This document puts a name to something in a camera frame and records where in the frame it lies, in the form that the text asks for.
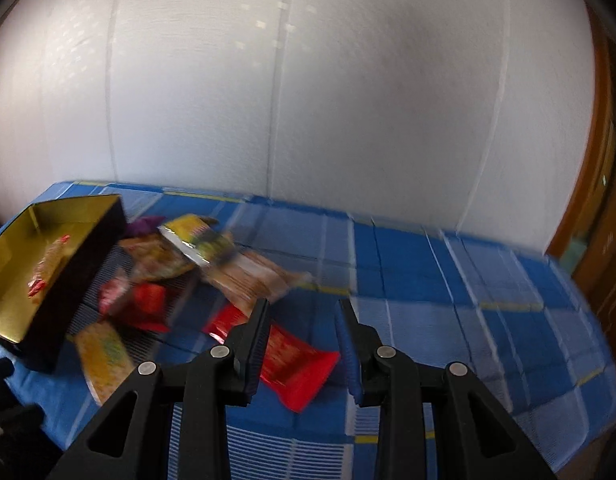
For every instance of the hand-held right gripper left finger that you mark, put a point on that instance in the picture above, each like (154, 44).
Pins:
(262, 355)

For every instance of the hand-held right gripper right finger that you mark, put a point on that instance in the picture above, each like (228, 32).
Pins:
(347, 355)

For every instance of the red packet gold print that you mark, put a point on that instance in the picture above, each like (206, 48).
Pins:
(293, 370)

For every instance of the red packet white print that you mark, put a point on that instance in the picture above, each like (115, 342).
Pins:
(148, 305)

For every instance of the yellow black snack packet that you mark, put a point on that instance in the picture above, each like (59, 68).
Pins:
(193, 237)

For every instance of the clear yellow nut packet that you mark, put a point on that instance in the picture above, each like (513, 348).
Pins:
(153, 260)

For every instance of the green label cracker packet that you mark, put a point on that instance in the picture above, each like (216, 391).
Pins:
(103, 360)

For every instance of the red white candy packet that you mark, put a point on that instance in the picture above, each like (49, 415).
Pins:
(113, 295)

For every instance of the purple snack packet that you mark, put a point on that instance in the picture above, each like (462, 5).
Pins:
(140, 225)

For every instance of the black tin box gold interior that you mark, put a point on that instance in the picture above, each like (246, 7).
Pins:
(18, 240)

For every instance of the clear beige cracker packet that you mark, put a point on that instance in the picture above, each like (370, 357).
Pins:
(248, 280)

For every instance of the blue plaid bed sheet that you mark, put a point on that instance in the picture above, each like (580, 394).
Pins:
(437, 285)

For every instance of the red dotted clear snack packet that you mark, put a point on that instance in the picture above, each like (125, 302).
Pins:
(45, 272)

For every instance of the wooden door frame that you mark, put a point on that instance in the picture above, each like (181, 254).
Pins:
(595, 160)

